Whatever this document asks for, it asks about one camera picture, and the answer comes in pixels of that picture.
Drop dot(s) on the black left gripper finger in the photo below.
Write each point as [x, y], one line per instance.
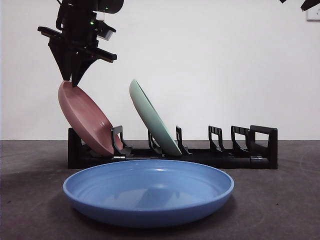
[62, 60]
[80, 67]

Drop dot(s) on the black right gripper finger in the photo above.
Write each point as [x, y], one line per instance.
[283, 1]
[311, 3]

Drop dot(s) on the pink plate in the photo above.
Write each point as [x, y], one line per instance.
[85, 117]

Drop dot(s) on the green plate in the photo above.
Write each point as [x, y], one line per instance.
[152, 120]

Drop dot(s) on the blue plate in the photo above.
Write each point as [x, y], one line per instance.
[150, 210]

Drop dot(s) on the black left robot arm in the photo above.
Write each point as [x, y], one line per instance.
[110, 6]

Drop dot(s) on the black plate rack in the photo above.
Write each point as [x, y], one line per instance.
[212, 160]

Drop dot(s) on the pale grey camera box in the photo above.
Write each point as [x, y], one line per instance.
[106, 31]

